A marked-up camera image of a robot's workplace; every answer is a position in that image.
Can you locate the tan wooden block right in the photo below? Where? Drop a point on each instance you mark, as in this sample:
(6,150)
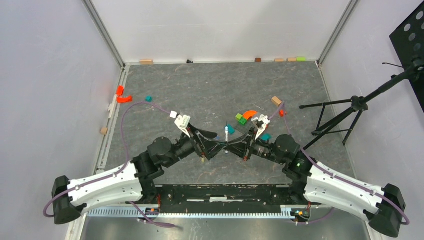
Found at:
(276,101)

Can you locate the toothed aluminium rail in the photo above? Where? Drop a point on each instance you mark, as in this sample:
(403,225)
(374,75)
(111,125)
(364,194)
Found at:
(132,212)

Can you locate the grey lego baseplate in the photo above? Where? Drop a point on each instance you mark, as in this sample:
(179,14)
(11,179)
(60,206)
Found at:
(244,128)

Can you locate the teal block centre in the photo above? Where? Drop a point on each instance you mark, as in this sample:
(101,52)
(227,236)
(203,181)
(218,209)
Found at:
(230,129)

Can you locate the teal block near baseplate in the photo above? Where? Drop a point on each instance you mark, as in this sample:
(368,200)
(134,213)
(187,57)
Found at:
(266,137)

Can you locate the orange curved block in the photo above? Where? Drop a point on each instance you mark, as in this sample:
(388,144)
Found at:
(249,114)

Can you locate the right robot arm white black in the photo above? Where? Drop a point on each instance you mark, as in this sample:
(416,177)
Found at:
(383,208)

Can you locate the black tripod stand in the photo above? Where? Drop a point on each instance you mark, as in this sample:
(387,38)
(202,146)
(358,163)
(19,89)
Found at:
(359,104)

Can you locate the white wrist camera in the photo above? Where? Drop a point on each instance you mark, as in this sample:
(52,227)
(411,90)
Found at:
(261,122)
(181,121)

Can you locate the green lego brick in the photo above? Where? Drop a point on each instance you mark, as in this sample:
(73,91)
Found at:
(240,119)

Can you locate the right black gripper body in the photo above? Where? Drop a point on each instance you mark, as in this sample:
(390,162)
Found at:
(257,148)

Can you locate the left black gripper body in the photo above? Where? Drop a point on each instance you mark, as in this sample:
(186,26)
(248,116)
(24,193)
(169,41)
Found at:
(188,144)

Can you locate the red curved block left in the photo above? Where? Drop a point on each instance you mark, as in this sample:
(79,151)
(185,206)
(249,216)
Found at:
(124,99)

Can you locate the black perforated panel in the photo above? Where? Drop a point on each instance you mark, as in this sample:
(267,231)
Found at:
(408,42)

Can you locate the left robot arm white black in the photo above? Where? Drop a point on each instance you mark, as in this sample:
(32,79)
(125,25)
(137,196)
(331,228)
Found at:
(132,181)

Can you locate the blue white pen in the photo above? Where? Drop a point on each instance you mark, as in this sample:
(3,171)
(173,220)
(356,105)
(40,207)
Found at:
(226,130)

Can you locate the tan block left rail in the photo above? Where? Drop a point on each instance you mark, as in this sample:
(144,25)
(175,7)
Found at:
(104,131)

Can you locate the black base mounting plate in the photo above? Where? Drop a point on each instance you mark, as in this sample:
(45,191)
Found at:
(223,198)

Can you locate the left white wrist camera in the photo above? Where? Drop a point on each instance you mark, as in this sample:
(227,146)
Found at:
(181,121)

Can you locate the tan block back left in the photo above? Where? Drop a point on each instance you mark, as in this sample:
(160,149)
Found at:
(146,61)

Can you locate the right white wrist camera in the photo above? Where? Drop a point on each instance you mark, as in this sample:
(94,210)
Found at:
(261,122)

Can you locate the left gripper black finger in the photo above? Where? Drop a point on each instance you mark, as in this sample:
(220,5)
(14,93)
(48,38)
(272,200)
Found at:
(211,148)
(201,135)

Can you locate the red block upper left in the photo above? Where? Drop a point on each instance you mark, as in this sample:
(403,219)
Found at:
(119,90)

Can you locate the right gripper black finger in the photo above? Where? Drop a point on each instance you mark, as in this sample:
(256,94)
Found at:
(237,149)
(248,138)

